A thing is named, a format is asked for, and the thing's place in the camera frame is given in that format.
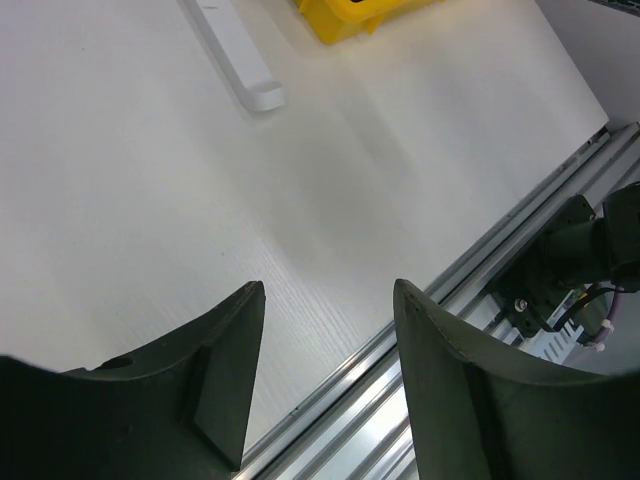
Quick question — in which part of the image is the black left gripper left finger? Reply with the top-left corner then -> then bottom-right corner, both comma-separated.
1,281 -> 266,479

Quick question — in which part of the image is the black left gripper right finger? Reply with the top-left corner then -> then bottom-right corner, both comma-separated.
393,279 -> 639,479

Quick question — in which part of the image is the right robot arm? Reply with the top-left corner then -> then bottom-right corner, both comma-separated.
487,182 -> 639,345

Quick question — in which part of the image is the white clothes rack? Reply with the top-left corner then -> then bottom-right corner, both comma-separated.
185,0 -> 285,113

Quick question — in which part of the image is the yellow plastic bin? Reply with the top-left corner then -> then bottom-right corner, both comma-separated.
295,0 -> 436,45

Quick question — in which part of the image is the slotted cable duct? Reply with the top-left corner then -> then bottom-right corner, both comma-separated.
521,293 -> 613,364

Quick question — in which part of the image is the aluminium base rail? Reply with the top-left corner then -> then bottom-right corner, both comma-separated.
237,123 -> 639,479

